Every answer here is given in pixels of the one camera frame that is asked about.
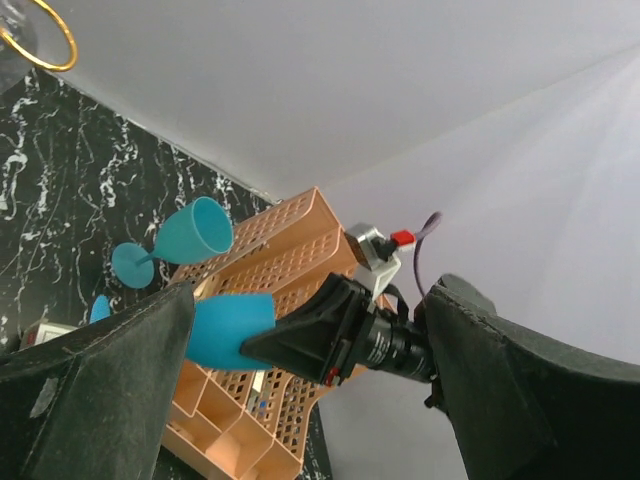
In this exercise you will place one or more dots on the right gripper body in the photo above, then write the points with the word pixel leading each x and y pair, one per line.
pixel 351 305

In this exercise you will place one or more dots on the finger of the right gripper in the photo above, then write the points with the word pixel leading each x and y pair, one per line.
pixel 308 341

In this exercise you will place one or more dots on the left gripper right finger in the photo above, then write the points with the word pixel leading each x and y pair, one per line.
pixel 523 405

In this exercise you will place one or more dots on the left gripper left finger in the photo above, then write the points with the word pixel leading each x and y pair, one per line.
pixel 93 403

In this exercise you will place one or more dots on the blue wine glass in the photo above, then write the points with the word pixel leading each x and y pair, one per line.
pixel 230 330
pixel 196 233

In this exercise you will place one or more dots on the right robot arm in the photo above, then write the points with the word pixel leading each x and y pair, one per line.
pixel 392 343

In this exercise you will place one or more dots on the white small box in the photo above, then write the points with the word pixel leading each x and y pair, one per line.
pixel 42 331

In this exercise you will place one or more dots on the pink desk organizer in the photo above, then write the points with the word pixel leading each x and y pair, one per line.
pixel 245 425

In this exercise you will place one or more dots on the gold wire glass rack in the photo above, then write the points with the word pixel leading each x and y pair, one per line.
pixel 22 44

